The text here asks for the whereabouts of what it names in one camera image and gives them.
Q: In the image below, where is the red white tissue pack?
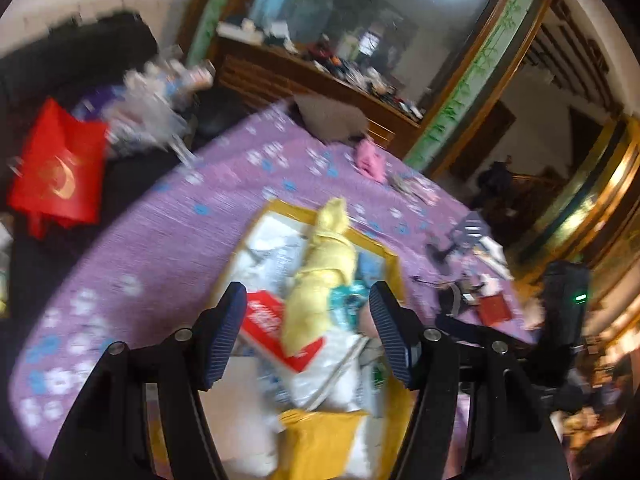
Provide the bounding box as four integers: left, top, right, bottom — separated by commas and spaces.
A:
240, 290, 324, 374

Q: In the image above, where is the yellow soft cloth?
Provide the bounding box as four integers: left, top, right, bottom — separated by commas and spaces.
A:
280, 197, 357, 356

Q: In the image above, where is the white towel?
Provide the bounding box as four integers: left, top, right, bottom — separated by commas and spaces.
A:
283, 328, 369, 412

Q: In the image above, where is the pink soft toy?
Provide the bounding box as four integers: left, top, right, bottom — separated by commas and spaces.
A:
354, 138, 386, 184

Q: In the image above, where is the dark red packet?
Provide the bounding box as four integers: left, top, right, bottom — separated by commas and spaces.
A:
477, 294, 513, 327

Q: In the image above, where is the purple floral tablecloth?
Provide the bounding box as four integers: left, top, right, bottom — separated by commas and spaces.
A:
6, 98, 536, 480

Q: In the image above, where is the yellow cardboard box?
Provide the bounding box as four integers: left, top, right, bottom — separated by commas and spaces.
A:
144, 198, 417, 480

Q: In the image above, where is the black phone stand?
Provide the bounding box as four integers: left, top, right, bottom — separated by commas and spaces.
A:
425, 210, 489, 276

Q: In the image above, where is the yellow padded envelope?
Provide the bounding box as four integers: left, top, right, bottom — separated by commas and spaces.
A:
271, 408, 367, 480

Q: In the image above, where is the red gift bag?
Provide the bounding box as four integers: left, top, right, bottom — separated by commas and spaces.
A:
9, 98, 107, 240

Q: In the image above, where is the brown cushion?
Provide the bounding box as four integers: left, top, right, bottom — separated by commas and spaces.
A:
291, 94, 369, 145

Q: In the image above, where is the wooden sideboard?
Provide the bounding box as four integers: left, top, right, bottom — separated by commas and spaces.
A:
208, 38, 422, 158

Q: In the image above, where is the black sofa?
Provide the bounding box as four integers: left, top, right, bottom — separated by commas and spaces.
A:
0, 8, 252, 411

